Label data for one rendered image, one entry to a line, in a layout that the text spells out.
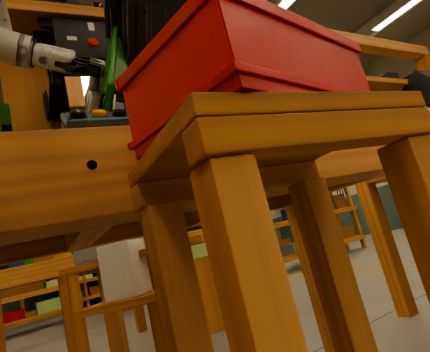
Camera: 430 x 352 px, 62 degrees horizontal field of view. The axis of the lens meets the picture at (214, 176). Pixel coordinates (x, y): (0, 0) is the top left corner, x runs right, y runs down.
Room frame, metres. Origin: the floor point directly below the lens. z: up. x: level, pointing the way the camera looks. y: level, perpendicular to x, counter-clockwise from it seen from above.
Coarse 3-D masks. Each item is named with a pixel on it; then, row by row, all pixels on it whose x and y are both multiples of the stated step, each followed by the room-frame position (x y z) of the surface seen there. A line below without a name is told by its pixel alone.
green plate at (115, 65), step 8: (112, 32) 0.83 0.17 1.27; (112, 40) 0.81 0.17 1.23; (120, 40) 0.83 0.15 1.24; (112, 48) 0.80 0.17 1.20; (120, 48) 0.83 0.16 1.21; (112, 56) 0.80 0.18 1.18; (120, 56) 0.83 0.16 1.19; (112, 64) 0.80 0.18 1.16; (120, 64) 0.82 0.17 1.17; (112, 72) 0.80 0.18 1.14; (120, 72) 0.82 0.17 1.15; (104, 80) 0.87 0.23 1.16; (112, 80) 0.80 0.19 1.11; (104, 88) 0.85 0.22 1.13; (120, 96) 0.88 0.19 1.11
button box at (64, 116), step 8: (64, 112) 0.58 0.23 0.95; (88, 112) 0.59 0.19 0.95; (112, 112) 0.61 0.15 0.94; (64, 120) 0.54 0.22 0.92; (72, 120) 0.53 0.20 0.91; (80, 120) 0.54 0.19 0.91; (88, 120) 0.54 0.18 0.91; (96, 120) 0.55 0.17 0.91; (104, 120) 0.56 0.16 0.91; (112, 120) 0.56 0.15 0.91; (120, 120) 0.57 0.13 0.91; (128, 120) 0.58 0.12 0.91; (64, 128) 0.56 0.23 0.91
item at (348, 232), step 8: (336, 200) 7.13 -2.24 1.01; (344, 200) 7.26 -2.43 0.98; (336, 208) 7.12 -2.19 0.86; (344, 208) 7.05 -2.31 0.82; (352, 208) 7.17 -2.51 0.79; (336, 216) 7.60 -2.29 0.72; (352, 216) 7.28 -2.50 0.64; (280, 224) 6.13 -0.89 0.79; (288, 224) 6.22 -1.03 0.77; (344, 232) 7.12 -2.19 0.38; (352, 232) 7.22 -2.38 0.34; (360, 232) 7.24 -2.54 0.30; (344, 240) 6.91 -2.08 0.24; (352, 240) 7.02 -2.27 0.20; (360, 240) 7.28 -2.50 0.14; (280, 248) 6.17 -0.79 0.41; (288, 248) 6.26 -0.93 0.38; (288, 256) 6.18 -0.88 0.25; (296, 256) 6.21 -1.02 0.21
